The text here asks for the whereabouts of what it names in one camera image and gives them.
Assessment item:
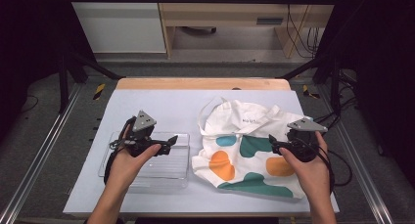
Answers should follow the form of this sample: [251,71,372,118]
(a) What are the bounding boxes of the wooden table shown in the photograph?
[69,77,312,219]

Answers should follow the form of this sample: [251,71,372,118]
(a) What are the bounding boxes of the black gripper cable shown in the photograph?
[103,116,137,187]
[295,137,354,194]

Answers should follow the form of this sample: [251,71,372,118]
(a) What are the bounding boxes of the white table mat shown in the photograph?
[63,89,341,216]

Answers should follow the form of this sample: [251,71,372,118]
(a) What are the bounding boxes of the dark curtain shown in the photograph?
[0,0,98,144]
[312,0,415,189]

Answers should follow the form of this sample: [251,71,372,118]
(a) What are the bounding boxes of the person's right hand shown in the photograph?
[278,130,331,202]

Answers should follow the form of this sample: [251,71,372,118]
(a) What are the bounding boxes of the clear plastic tray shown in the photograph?
[98,131,191,190]

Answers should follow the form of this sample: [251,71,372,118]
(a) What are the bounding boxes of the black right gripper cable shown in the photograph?
[295,137,354,194]

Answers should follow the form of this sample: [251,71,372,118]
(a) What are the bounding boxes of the white tote bag coloured blobs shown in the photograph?
[191,96,315,200]

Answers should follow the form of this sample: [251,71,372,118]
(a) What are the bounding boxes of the aluminium rail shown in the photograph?
[316,84,396,224]
[0,83,83,224]

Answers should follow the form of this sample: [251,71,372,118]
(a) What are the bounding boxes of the white cabinet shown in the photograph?
[66,0,167,54]

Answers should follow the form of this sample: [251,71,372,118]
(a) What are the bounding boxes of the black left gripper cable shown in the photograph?
[103,116,137,187]

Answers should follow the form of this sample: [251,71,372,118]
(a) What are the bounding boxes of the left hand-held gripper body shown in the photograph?
[120,110,159,158]

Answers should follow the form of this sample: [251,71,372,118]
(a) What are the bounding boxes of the black floor cables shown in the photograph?
[307,69,359,144]

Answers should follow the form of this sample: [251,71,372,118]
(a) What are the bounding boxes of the black hanging cables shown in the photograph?
[285,0,323,60]

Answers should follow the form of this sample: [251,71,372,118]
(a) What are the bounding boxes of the person's left hand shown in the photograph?
[106,122,162,195]

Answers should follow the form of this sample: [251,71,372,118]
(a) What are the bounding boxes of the black metal stand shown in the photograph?
[58,50,124,114]
[279,53,343,115]

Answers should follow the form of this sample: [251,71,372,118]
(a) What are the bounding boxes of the light wooden desk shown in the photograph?
[156,0,341,60]

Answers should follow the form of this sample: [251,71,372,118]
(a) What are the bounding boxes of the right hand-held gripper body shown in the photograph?
[286,116,329,163]

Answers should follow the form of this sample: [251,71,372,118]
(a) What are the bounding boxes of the thin black floor cable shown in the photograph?
[19,94,40,114]

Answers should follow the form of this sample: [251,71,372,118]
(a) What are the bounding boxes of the yellow black tape strip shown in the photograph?
[301,84,321,100]
[93,83,107,101]

